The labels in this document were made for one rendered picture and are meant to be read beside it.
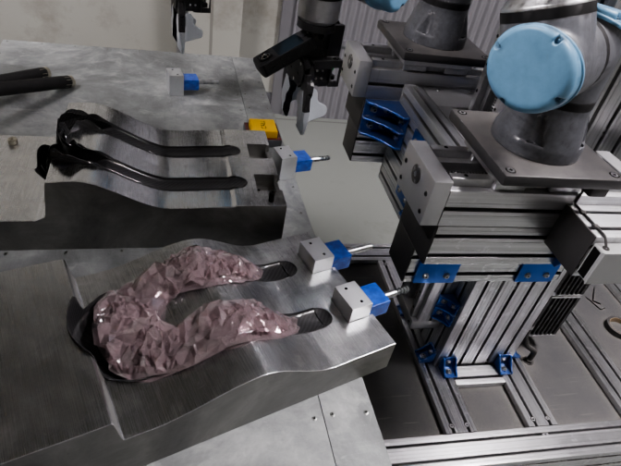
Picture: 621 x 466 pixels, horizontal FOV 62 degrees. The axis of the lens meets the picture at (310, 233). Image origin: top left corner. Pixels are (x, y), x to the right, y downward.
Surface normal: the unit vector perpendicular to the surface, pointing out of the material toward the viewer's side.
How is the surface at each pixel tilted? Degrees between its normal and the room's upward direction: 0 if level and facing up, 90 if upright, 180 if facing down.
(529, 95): 96
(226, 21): 90
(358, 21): 90
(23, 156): 0
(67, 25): 90
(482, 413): 0
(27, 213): 0
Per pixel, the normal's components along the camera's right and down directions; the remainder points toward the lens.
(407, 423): 0.16, -0.77
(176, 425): 0.49, 0.61
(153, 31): 0.17, 0.64
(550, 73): -0.65, 0.50
